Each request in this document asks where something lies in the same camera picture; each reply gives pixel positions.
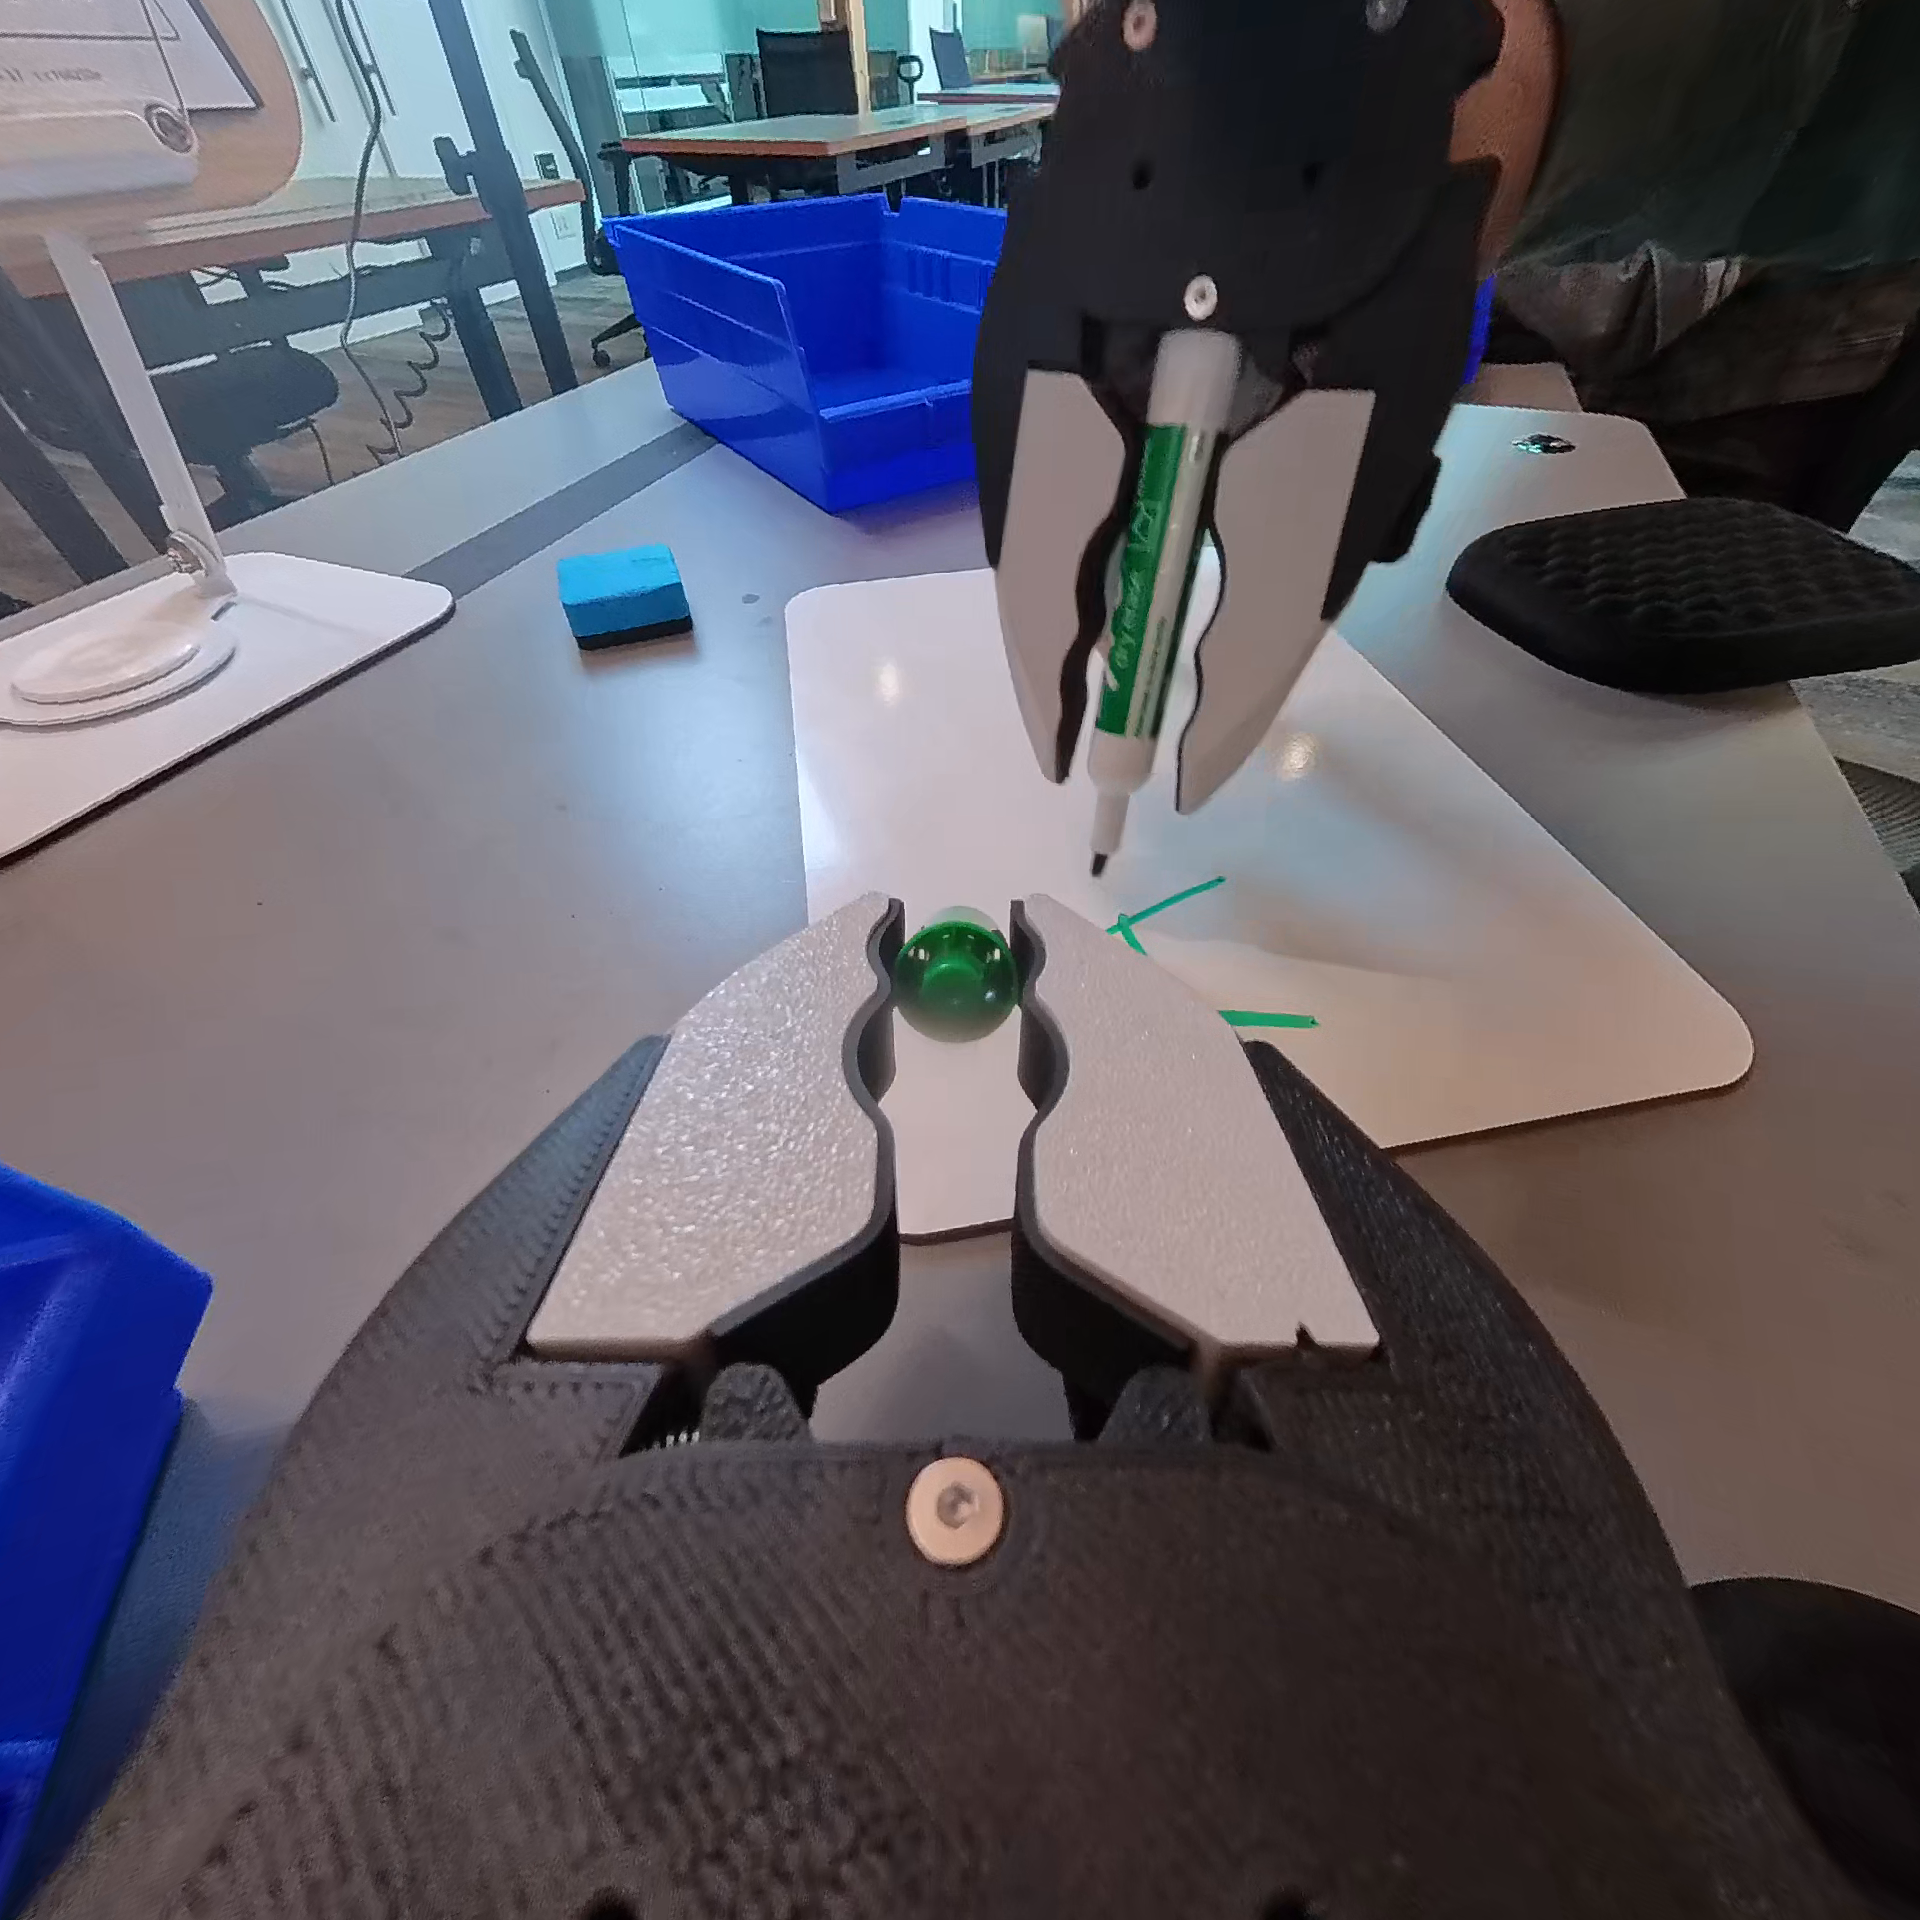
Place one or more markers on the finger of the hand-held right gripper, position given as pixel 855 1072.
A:
pixel 1043 526
pixel 1282 569

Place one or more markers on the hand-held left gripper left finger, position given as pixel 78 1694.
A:
pixel 722 1168

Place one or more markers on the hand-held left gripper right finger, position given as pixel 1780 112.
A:
pixel 1184 1185

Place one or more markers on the green dry erase marker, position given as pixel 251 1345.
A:
pixel 1155 569

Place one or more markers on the green marker cap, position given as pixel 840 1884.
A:
pixel 956 981

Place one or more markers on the white whiteboard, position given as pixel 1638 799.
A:
pixel 1424 961

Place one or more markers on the blue plastic bin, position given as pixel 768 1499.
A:
pixel 74 1425
pixel 722 346
pixel 1486 321

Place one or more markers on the blue whiteboard eraser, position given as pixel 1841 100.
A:
pixel 615 577

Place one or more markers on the person's right forearm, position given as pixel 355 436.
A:
pixel 1726 151

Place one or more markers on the black table grommet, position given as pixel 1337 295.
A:
pixel 1538 444

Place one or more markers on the black honeycomb pad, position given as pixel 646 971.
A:
pixel 1682 592

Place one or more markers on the wooden background desk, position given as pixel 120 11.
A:
pixel 449 203
pixel 781 133

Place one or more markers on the person's dark trousers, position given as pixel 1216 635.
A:
pixel 1726 436

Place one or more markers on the black metal pole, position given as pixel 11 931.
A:
pixel 495 225

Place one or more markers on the black office chair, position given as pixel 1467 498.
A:
pixel 253 391

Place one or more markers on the black textured pad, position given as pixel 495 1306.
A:
pixel 1832 1753

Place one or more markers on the white stand with base plate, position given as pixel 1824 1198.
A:
pixel 330 631

